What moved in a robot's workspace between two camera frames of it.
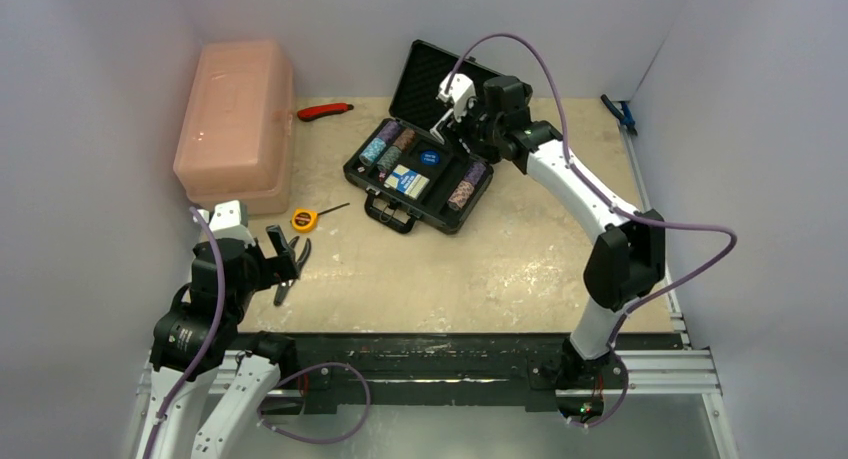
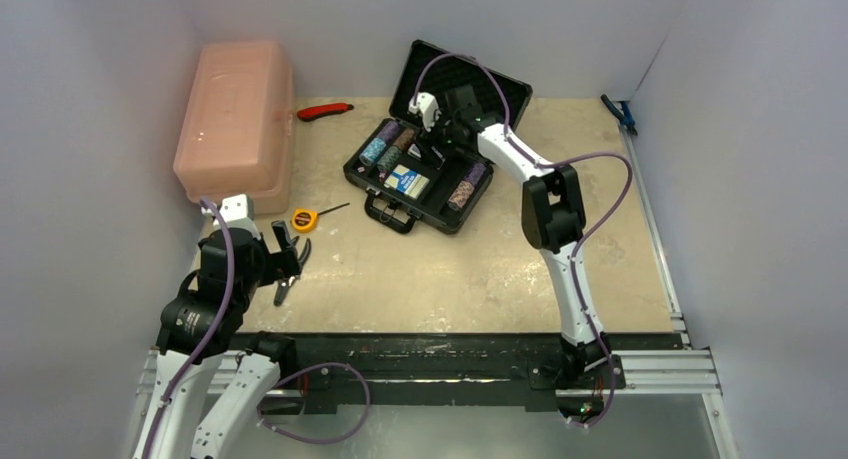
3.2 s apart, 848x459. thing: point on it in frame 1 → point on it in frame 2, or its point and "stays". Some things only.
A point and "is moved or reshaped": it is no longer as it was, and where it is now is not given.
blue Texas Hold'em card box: x=407 y=181 stays
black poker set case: x=405 y=173 stays
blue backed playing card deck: x=443 y=127 is moved or reshaped
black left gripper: x=277 y=267 stays
